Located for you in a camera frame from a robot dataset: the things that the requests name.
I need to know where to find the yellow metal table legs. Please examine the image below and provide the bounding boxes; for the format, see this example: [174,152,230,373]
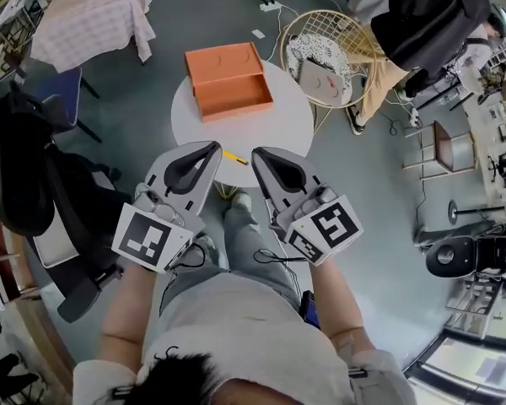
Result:
[213,182,240,202]

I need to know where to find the person's right forearm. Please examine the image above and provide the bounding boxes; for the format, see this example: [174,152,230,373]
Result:
[306,259,376,354]

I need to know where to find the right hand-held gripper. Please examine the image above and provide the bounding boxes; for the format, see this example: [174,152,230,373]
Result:
[250,146,365,267]

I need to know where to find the person's grey shirt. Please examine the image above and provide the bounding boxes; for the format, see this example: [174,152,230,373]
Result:
[72,267,417,405]

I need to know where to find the yellow wire chair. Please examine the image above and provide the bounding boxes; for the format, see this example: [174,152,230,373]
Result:
[279,9,389,135]

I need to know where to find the person's left forearm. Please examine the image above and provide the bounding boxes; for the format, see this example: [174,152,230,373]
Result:
[100,262,158,381]

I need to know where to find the person's grey trousers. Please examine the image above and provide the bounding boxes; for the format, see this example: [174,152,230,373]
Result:
[159,204,307,324]

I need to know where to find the orange cardboard box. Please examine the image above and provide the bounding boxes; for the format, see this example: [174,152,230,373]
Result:
[184,42,275,124]

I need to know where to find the white shelf rack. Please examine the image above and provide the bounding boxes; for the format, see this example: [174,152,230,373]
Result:
[0,0,51,58]

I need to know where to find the yellow utility knife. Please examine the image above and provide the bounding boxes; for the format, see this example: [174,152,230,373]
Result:
[221,150,250,166]

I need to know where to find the dark device at waist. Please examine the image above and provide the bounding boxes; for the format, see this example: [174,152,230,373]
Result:
[301,291,321,331]

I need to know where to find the black cable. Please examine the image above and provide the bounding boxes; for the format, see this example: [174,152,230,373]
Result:
[252,249,309,303]
[159,242,207,316]

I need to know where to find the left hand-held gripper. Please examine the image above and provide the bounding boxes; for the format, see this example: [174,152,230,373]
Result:
[110,140,223,275]

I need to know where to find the wooden chair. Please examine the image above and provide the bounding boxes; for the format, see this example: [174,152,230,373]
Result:
[402,120,478,181]

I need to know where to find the beige face cushion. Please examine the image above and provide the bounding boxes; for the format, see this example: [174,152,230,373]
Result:
[298,58,351,107]

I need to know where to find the table with pink checked cloth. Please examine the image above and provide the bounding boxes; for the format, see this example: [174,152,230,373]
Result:
[30,0,156,73]

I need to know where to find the round black and white device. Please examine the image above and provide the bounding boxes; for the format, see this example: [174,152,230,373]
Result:
[425,233,477,278]

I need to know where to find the black office chair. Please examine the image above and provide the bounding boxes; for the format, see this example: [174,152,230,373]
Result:
[0,80,126,324]

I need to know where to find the blue chair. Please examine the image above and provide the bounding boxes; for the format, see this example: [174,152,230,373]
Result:
[37,66,103,143]

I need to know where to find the person's grey shoe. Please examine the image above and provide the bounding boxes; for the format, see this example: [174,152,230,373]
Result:
[230,192,253,211]

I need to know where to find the speckled cushion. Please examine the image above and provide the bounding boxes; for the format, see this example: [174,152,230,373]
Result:
[286,33,355,100]

